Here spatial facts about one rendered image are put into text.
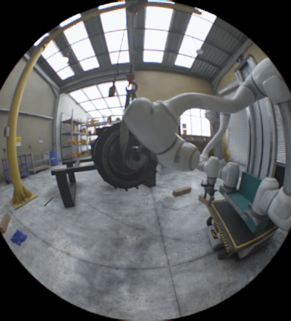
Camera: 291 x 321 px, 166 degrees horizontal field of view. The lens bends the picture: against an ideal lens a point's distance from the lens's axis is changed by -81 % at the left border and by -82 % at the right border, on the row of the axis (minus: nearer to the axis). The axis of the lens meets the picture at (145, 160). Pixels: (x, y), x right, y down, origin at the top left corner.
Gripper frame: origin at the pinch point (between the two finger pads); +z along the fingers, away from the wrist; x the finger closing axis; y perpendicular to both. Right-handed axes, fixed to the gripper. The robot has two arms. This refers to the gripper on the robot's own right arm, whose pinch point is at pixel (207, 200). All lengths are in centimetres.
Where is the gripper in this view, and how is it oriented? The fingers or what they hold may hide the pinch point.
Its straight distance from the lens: 96.9
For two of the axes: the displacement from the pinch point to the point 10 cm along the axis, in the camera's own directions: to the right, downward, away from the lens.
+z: 0.2, 9.9, 1.7
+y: 9.8, 0.2, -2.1
